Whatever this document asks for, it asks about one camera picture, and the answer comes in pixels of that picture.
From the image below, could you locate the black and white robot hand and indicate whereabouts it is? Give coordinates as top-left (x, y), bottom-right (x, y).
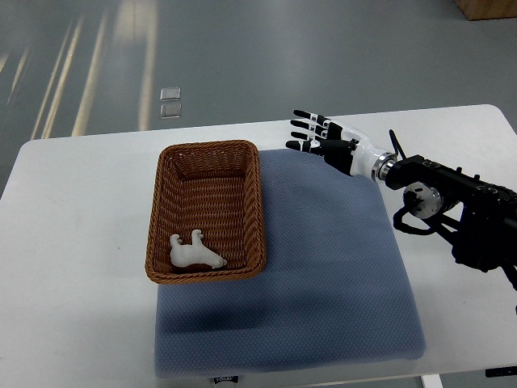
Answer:
top-left (286, 109), bottom-right (397, 181)

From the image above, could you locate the white toy bear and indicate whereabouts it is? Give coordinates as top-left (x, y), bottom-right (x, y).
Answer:
top-left (170, 229), bottom-right (228, 269)

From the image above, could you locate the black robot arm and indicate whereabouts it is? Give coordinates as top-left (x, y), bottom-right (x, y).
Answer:
top-left (384, 130), bottom-right (516, 287)

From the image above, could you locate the brown wicker basket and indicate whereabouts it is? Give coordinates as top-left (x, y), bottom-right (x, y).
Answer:
top-left (145, 140), bottom-right (267, 284)

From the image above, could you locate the blue textured mat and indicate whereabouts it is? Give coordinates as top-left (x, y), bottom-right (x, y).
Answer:
top-left (154, 150), bottom-right (426, 378)

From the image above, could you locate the lower clear floor tile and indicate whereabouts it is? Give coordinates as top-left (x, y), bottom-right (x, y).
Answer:
top-left (160, 103), bottom-right (182, 120)

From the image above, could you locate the clear floor tile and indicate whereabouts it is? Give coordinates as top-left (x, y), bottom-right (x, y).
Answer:
top-left (160, 103), bottom-right (182, 120)
top-left (160, 86), bottom-right (181, 101)

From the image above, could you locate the upper clear floor tile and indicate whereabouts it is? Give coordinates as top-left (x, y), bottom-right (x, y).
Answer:
top-left (160, 86), bottom-right (181, 101)

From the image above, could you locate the brown wooden box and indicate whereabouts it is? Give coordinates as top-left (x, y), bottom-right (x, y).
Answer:
top-left (454, 0), bottom-right (516, 21)

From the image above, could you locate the black table control panel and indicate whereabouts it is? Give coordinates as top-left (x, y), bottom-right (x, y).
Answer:
top-left (485, 366), bottom-right (517, 378)

